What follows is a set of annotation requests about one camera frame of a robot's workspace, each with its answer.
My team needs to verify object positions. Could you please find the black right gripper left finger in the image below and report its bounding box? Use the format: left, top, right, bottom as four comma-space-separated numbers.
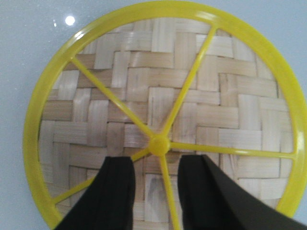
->
56, 157, 135, 230

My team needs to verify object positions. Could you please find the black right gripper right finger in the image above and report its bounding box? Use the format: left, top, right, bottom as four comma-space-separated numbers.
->
177, 155, 307, 230

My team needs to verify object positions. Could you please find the woven bamboo steamer lid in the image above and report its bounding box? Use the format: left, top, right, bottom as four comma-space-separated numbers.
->
24, 1, 307, 230

